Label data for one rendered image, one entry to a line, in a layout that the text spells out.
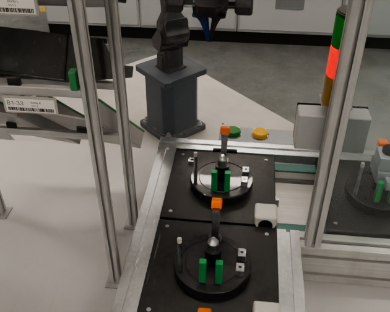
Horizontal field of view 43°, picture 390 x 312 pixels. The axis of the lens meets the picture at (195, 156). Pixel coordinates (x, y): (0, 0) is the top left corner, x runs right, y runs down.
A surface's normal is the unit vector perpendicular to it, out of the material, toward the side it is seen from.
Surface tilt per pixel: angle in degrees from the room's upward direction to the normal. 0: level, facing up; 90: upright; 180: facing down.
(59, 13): 90
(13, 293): 0
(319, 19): 90
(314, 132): 90
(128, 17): 90
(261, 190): 0
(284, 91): 0
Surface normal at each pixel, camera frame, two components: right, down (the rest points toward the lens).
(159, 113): -0.78, 0.37
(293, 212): 0.00, -0.80
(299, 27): -0.11, 0.59
